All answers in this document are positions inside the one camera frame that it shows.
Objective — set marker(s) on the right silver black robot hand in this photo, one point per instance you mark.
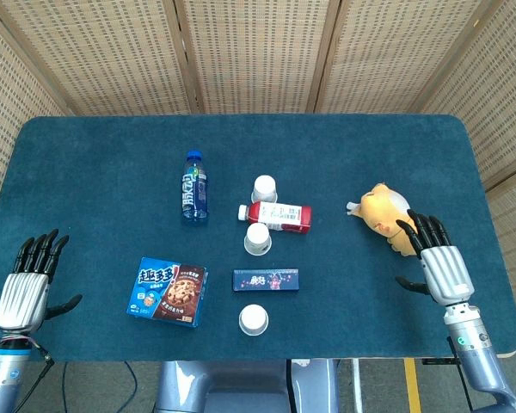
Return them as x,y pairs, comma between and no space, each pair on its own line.
447,275

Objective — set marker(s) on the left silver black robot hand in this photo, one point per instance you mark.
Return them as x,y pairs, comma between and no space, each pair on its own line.
21,297

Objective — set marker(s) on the white paper cup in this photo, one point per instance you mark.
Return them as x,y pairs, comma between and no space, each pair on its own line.
253,319
257,238
264,187

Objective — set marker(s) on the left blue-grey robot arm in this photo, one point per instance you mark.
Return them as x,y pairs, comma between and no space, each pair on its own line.
0,378

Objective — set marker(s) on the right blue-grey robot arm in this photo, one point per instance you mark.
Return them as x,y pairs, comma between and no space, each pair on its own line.
477,361

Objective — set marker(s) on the yellow plush toy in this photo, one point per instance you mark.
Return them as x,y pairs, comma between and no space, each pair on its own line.
382,206

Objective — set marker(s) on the yellow floor tape strip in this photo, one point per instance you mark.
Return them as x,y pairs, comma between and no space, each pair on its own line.
412,383

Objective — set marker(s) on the white table leg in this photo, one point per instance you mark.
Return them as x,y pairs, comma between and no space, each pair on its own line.
356,383

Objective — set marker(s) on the blue chocolate cookie box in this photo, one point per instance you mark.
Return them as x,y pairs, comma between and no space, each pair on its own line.
163,292

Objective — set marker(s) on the teal felt table mat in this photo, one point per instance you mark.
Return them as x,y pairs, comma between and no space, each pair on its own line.
90,172

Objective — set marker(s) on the red drink bottle white label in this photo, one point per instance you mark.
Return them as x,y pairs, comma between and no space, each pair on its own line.
279,215

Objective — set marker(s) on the dark blue long box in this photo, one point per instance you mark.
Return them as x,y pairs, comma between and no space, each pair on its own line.
262,281

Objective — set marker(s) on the blue sports drink bottle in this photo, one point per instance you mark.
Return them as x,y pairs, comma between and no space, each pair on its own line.
194,193

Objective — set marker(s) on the blue-grey robot torso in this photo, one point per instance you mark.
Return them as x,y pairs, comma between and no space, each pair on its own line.
223,387

